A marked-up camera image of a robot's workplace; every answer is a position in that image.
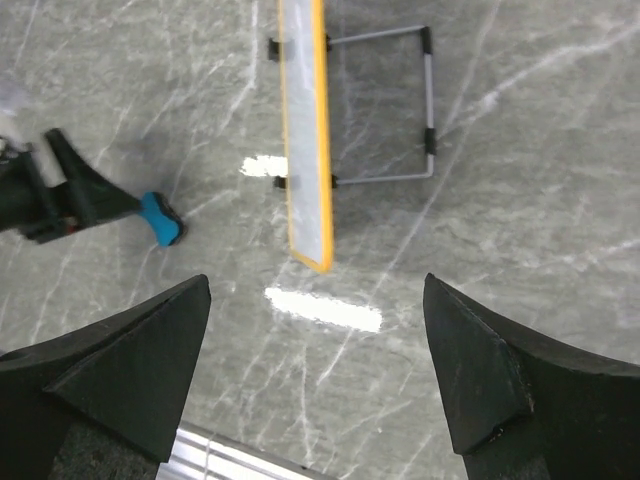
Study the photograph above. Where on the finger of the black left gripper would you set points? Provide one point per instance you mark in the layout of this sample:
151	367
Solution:
86	199

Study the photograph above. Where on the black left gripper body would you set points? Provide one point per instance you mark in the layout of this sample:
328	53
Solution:
28	205

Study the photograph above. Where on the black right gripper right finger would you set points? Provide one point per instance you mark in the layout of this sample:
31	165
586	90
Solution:
522	405

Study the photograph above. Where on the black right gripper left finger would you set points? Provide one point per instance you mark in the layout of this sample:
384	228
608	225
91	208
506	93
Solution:
104	401

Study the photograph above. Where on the blue whiteboard eraser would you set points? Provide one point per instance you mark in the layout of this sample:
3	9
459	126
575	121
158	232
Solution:
167	226

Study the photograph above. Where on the yellow framed whiteboard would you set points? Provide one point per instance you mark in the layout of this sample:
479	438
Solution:
306	132

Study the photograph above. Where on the aluminium mounting rail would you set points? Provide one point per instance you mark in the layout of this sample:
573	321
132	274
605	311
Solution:
198	453

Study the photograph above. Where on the metal wire easel stand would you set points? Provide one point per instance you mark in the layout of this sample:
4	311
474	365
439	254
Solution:
381	106

